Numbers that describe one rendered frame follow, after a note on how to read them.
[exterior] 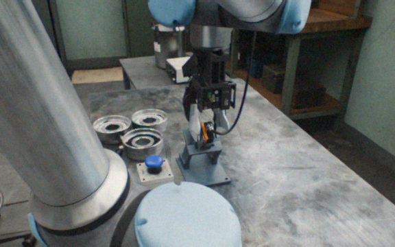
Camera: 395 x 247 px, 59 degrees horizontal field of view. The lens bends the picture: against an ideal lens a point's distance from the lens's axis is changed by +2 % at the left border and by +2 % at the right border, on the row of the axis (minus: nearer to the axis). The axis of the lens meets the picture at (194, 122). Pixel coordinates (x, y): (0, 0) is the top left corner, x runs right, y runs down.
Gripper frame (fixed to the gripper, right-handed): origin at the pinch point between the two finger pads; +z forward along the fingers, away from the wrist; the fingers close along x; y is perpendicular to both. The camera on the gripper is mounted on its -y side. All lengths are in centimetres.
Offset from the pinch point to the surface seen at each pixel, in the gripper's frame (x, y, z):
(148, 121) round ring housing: -8.2, -28.9, 10.1
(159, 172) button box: -11.1, 1.7, 7.2
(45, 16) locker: -56, -282, 23
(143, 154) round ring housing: -12.7, -10.1, 9.4
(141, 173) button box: -14.9, 1.0, 7.3
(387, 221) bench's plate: 29.5, 24.1, 11.9
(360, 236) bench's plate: 21.9, 25.8, 11.9
